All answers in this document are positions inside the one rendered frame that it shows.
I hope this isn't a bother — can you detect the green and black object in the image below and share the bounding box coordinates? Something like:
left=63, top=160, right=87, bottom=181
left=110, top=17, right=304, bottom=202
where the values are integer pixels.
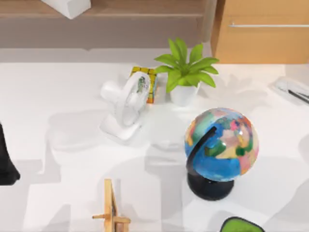
left=220, top=217, right=264, bottom=232

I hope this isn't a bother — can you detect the wooden cupboard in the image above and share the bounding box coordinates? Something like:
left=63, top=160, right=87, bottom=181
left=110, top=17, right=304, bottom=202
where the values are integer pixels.
left=210, top=0, right=309, bottom=64

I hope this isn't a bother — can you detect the wooden open shelf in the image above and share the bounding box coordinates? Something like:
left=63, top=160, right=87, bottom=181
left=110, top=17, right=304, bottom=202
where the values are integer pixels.
left=0, top=0, right=218, bottom=49

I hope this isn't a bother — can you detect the white desk fan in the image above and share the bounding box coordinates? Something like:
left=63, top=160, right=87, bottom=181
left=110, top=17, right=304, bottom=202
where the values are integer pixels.
left=99, top=72, right=152, bottom=141

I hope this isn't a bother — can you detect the colourful globe on black stand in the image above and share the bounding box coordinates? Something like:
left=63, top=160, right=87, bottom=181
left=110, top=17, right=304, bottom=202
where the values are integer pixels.
left=184, top=107, right=259, bottom=201

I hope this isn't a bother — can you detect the green plant in white pot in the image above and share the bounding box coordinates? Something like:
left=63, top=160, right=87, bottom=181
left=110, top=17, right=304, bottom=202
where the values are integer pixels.
left=154, top=37, right=220, bottom=107

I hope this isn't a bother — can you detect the wooden framed blackboard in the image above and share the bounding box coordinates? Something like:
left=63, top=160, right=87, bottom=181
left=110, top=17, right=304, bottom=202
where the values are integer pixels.
left=92, top=178, right=131, bottom=232

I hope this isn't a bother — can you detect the colourful puzzle cube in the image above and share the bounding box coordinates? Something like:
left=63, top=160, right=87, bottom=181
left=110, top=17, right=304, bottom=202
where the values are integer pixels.
left=130, top=66, right=159, bottom=104

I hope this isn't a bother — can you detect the white box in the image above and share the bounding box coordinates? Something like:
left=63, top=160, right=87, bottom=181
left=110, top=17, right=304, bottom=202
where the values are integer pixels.
left=41, top=0, right=92, bottom=20

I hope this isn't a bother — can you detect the long metal handle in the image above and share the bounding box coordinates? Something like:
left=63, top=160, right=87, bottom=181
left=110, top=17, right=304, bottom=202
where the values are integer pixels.
left=228, top=22, right=309, bottom=29

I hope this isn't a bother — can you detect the white stapler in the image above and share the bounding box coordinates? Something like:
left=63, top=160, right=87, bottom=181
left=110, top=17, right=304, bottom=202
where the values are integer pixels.
left=274, top=77, right=309, bottom=105

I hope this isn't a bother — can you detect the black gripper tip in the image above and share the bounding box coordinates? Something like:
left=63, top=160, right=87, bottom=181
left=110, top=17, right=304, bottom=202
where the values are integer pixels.
left=0, top=122, right=21, bottom=186

